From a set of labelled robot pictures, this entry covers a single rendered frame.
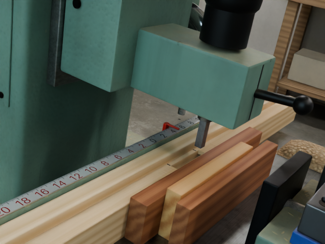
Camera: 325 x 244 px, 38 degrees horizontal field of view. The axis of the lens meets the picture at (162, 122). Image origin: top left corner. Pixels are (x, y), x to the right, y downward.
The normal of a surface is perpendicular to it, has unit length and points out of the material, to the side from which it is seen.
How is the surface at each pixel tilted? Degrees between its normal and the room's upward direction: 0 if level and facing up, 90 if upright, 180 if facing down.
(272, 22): 90
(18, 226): 0
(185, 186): 0
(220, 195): 90
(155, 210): 90
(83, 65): 90
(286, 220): 0
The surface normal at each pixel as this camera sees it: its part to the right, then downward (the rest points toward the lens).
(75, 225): 0.17, -0.90
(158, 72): -0.58, 0.25
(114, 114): 0.80, 0.36
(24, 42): 0.16, 0.43
